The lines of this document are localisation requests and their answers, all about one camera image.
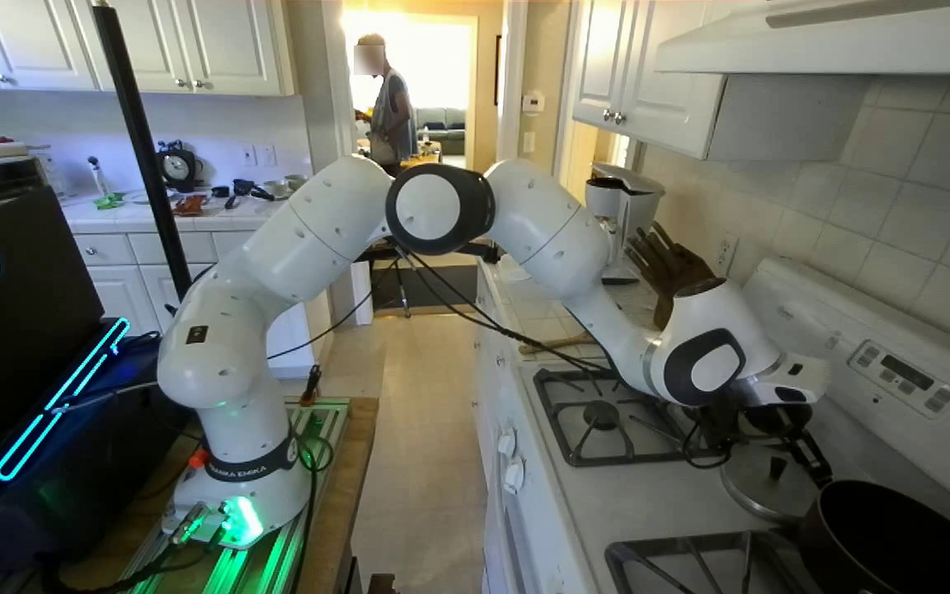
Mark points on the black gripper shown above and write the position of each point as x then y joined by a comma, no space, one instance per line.
765,418

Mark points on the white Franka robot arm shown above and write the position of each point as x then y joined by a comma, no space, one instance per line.
311,231

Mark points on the white gas stove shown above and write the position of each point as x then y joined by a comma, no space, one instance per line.
627,497

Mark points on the black burner grate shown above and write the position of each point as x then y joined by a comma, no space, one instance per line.
622,561
548,406

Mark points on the white range hood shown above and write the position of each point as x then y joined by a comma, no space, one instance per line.
827,37

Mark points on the wooden table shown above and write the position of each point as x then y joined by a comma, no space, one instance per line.
346,497

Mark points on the person in grey shirt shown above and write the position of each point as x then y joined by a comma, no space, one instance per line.
393,110

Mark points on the black round clock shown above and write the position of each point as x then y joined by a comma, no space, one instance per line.
180,167

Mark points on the black vertical pole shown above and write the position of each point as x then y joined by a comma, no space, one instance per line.
140,133

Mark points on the black laptop with blue lights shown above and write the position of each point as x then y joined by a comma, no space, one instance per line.
14,308

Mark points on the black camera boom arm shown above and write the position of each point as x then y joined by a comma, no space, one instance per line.
443,252

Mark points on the white wall cabinet with knobs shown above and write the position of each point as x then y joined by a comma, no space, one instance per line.
650,67

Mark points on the green-lit metal rail frame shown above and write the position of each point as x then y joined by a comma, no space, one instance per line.
264,561

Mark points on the row of white wall cabinets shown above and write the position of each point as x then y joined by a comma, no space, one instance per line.
33,43

